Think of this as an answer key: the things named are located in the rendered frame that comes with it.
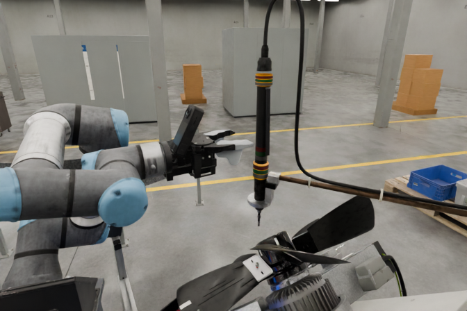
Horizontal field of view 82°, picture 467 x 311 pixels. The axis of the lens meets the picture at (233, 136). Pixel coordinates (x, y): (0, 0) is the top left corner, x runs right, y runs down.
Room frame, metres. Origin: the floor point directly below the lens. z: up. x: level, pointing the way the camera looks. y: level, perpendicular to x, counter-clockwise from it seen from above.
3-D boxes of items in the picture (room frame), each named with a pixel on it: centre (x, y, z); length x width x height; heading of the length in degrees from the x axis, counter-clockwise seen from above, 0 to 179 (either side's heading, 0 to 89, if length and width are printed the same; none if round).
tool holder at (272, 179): (0.67, -0.09, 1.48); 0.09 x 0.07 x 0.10; 66
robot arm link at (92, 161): (0.49, 0.24, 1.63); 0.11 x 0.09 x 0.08; 119
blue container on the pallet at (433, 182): (2.93, -2.55, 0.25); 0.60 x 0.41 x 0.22; 111
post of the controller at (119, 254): (0.94, 0.51, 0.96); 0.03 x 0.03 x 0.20; 31
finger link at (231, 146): (0.57, 0.04, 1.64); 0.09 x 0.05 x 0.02; 97
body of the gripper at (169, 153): (0.57, 0.11, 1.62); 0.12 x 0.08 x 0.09; 119
